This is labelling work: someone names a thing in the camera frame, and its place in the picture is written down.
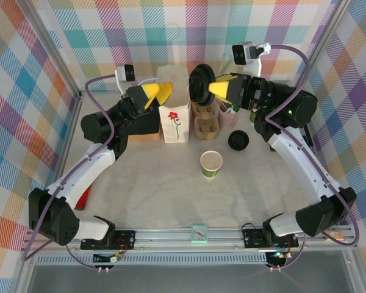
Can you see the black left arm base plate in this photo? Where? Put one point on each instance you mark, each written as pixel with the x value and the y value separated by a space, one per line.
pixel 125 239

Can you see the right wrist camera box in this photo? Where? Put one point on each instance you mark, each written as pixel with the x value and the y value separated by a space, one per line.
pixel 242 53

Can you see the red glitter bar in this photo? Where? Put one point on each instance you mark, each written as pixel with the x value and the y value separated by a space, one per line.
pixel 82 201

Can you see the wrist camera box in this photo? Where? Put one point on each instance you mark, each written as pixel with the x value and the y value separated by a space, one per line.
pixel 242 53
pixel 125 73

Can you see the pink straw holder cup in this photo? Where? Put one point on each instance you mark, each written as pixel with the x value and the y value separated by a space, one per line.
pixel 227 120

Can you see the small mint green clock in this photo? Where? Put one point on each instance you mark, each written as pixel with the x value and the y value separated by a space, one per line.
pixel 199 233

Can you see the white flower paper bag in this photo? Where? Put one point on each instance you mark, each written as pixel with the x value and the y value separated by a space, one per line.
pixel 175 125

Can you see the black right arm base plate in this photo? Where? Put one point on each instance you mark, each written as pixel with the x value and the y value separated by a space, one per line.
pixel 253 238

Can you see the small orange wooden block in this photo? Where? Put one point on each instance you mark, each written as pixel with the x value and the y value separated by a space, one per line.
pixel 337 236

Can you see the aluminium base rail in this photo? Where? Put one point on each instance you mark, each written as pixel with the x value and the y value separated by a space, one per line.
pixel 164 241

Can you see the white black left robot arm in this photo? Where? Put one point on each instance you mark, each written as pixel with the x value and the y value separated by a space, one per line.
pixel 79 174

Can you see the aluminium corner post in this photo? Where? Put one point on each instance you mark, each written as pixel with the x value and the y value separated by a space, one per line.
pixel 55 50
pixel 320 45

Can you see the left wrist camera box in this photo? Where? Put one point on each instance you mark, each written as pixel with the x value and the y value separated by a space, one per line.
pixel 125 73

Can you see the small connector board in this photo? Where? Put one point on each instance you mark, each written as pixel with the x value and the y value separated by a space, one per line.
pixel 279 257
pixel 114 258

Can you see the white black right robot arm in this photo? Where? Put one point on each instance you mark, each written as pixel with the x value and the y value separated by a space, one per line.
pixel 299 158

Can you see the dark blue napkin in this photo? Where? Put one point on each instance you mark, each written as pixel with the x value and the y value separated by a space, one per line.
pixel 149 122

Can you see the black cup lid stack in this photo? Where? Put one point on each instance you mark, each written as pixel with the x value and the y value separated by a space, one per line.
pixel 238 140

